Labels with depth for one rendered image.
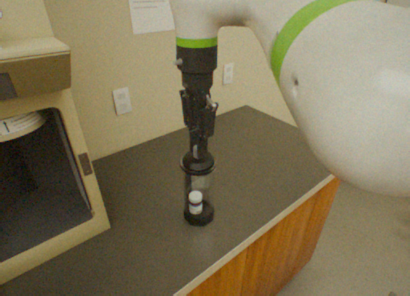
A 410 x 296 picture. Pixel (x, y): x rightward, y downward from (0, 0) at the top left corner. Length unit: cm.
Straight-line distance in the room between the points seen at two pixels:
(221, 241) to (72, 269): 42
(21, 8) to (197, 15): 32
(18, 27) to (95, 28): 51
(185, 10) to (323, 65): 38
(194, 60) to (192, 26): 7
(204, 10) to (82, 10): 62
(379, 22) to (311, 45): 5
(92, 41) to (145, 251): 76
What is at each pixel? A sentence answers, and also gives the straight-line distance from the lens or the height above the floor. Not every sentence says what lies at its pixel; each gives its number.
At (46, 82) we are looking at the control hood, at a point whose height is 144.
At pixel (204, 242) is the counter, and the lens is 82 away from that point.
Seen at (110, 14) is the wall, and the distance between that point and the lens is 111.
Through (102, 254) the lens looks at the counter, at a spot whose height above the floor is 94.
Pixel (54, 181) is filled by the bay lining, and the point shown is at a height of 105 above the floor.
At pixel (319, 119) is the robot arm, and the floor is 152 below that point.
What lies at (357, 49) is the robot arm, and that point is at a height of 156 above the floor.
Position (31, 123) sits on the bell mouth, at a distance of 69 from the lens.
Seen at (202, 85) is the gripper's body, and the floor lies 140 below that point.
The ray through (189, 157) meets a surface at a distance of 72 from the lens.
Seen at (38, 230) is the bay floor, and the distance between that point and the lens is 88.
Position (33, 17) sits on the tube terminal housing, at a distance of 61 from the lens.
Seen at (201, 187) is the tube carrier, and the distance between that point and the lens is 74.
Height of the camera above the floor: 160
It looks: 32 degrees down
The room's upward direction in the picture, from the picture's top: straight up
